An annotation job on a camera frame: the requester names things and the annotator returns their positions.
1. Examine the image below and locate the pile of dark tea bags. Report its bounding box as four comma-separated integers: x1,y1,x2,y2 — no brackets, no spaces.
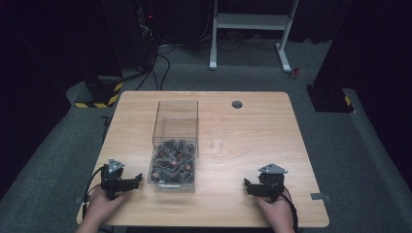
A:
151,139,197,183

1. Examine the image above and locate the person's left hand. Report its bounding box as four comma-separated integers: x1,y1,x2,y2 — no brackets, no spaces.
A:
85,186,132,227

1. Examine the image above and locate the yellow black striped stand base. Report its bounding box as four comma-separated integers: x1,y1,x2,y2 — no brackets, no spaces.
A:
74,76,124,110

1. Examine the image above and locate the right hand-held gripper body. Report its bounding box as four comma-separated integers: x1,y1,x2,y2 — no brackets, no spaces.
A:
257,162,290,204

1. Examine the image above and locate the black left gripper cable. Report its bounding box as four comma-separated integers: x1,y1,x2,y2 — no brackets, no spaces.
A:
81,164,108,221

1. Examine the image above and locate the person's right hand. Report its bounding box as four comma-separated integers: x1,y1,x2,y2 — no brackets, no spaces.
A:
256,189,294,231

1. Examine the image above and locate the clear plastic box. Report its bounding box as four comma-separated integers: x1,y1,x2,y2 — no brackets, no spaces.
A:
147,99,199,194

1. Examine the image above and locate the clear plastic cup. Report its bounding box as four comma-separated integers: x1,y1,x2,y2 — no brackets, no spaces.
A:
208,125,228,153

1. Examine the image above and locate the white metal desk frame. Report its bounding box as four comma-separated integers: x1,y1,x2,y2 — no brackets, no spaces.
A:
209,0,301,73

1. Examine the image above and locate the dark computer rack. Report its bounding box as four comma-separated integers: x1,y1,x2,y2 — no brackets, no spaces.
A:
134,0,161,67

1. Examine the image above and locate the black floor cable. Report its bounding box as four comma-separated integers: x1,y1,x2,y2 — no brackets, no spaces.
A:
135,52,172,92

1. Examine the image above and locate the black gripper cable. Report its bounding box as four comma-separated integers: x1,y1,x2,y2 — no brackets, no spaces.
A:
283,186,300,233
81,164,108,221

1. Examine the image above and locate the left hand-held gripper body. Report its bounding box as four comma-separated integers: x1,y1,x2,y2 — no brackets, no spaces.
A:
99,157,130,201

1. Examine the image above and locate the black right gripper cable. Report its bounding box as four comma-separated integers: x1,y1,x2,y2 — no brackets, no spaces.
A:
283,186,300,233

